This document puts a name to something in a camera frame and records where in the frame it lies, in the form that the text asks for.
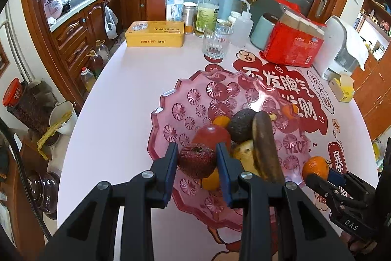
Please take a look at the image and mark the wooden wall shelf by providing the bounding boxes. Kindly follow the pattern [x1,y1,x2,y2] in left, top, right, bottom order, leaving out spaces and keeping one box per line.
[354,0,391,63]

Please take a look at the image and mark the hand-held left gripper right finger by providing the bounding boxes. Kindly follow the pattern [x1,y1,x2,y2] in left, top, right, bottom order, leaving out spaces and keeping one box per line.
[216,142,356,261]

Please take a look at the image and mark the white plastic bag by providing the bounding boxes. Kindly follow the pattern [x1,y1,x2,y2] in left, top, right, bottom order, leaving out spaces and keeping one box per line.
[105,6,119,40]

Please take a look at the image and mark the dark glass jar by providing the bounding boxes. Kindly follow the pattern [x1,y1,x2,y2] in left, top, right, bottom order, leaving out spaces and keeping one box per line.
[29,171,61,216]

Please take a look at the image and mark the white bucket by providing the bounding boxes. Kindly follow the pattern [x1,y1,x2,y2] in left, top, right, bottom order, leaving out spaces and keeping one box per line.
[49,101,77,136]

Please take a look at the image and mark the dark avocado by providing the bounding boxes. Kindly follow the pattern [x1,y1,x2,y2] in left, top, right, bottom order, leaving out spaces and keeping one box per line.
[227,109,260,145]

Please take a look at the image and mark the glass bottle yellow label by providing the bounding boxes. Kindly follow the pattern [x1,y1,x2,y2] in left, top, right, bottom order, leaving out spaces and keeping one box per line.
[195,0,220,37]

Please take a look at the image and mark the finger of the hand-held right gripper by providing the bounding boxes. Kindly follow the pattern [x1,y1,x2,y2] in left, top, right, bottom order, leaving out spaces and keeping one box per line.
[306,173,357,213]
[329,169,376,204]

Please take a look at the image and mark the white cloth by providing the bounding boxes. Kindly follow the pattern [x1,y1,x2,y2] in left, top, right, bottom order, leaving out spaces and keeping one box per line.
[345,29,371,70]

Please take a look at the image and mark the white blue carton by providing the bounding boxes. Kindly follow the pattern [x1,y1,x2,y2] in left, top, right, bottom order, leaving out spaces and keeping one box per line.
[166,0,185,21]

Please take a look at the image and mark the wooden base cabinets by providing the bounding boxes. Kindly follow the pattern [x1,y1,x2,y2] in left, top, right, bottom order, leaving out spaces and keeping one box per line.
[50,0,147,87]

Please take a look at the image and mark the clear glass tumbler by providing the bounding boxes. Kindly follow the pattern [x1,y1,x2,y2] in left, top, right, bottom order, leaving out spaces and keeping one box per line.
[202,23,233,60]

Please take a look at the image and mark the overripe dark banana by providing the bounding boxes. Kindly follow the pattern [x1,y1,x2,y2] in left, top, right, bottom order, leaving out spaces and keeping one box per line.
[252,111,285,185]

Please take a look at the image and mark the white water dispenser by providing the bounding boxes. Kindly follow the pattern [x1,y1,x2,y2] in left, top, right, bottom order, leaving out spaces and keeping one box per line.
[313,16,371,81]

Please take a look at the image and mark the white squeeze bottle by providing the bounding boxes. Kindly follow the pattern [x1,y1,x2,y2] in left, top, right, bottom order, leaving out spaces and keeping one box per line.
[229,0,255,47]

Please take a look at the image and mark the red lid storage jar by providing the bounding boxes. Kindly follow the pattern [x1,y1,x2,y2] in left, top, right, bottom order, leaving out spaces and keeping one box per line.
[3,78,45,135]

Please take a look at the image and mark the red tomato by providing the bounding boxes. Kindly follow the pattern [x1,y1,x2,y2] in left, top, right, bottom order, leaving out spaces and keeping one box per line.
[191,124,232,154]

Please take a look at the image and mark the teal cup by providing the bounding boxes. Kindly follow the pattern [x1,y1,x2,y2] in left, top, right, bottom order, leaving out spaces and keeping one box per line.
[250,13,278,50]

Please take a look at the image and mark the metal tin can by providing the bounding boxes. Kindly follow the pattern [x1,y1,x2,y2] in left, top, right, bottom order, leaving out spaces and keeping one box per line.
[183,2,198,34]

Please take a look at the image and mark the yellow tin box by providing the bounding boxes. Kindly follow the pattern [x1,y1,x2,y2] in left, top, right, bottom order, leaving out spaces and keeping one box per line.
[125,21,185,48]

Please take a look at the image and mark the pink glass plate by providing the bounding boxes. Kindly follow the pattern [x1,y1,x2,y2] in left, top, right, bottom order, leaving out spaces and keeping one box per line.
[147,70,314,229]

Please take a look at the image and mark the yellow tissue box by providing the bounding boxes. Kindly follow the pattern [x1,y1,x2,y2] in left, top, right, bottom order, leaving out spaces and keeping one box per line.
[330,74,355,103]

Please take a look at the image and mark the metal door handle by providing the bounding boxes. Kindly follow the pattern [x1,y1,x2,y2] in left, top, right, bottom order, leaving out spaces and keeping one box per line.
[316,0,330,17]

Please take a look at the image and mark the orange tangerine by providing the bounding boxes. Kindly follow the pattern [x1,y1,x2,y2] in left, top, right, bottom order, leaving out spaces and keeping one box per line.
[202,168,221,191]
[302,156,330,183]
[281,103,300,119]
[212,116,231,128]

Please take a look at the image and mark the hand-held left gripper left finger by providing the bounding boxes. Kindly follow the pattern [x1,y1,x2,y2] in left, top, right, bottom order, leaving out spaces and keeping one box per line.
[37,142,180,261]

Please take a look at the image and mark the wooden sideboard cabinet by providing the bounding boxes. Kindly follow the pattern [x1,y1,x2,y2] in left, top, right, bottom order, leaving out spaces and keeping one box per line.
[351,50,391,141]

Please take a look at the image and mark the dark red strawberry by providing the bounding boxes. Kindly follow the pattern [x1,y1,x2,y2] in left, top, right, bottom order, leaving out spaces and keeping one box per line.
[178,143,217,179]

